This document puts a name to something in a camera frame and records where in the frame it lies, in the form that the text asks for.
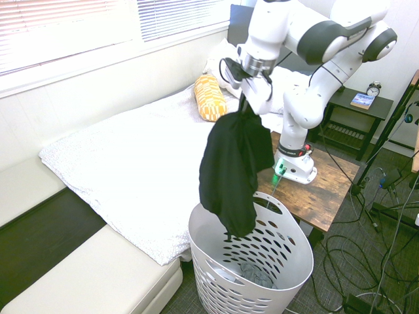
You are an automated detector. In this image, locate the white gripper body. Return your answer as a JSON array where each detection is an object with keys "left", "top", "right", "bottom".
[{"left": 242, "top": 77, "right": 274, "bottom": 116}]

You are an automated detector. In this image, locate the black Nike garment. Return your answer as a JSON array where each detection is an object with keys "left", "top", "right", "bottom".
[{"left": 198, "top": 109, "right": 275, "bottom": 239}]

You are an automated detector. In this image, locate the white perforated laundry basket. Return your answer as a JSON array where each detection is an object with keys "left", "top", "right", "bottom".
[{"left": 188, "top": 192, "right": 314, "bottom": 314}]

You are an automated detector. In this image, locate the yellow checkered bolster pillow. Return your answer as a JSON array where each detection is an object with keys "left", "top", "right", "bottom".
[{"left": 194, "top": 74, "right": 229, "bottom": 123}]

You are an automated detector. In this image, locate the white pillow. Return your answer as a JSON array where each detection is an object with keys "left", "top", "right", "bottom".
[{"left": 202, "top": 37, "right": 245, "bottom": 99}]

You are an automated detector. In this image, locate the blue paperback book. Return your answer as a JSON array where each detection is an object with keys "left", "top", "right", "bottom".
[{"left": 350, "top": 92, "right": 375, "bottom": 111}]

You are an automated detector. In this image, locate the narrow white window blind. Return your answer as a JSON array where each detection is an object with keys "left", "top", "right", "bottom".
[{"left": 137, "top": 0, "right": 232, "bottom": 43}]

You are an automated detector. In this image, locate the black nightstand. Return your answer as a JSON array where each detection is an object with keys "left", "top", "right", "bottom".
[{"left": 310, "top": 86, "right": 395, "bottom": 162}]

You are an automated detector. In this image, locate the rustic wooden table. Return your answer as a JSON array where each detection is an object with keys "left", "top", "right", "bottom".
[{"left": 253, "top": 129, "right": 361, "bottom": 250}]

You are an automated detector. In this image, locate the black alarm clock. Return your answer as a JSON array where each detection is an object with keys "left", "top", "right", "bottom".
[{"left": 365, "top": 80, "right": 382, "bottom": 98}]

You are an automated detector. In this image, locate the white circle-patterned duvet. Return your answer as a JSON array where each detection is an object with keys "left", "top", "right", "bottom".
[{"left": 39, "top": 67, "right": 312, "bottom": 266}]

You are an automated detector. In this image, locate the black tripod stand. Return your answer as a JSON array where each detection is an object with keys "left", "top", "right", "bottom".
[{"left": 355, "top": 70, "right": 419, "bottom": 234}]

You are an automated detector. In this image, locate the white cloth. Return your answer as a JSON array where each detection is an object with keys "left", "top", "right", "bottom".
[{"left": 208, "top": 264, "right": 245, "bottom": 286}]

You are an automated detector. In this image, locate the grey cloth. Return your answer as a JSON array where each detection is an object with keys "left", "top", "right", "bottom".
[{"left": 238, "top": 262, "right": 278, "bottom": 290}]

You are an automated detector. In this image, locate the wide white window blind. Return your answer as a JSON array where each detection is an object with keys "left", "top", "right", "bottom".
[{"left": 0, "top": 0, "right": 137, "bottom": 79}]

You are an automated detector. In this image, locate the black power adapter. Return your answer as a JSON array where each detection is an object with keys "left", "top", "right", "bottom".
[{"left": 342, "top": 293, "right": 389, "bottom": 314}]

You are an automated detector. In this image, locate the cream upholstered bench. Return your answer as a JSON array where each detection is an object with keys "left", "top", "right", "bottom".
[{"left": 0, "top": 224, "right": 183, "bottom": 314}]

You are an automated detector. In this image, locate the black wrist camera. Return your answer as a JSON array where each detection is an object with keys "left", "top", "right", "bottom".
[{"left": 218, "top": 57, "right": 251, "bottom": 90}]

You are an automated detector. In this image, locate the black floor cable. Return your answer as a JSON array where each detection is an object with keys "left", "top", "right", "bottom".
[{"left": 307, "top": 228, "right": 419, "bottom": 314}]

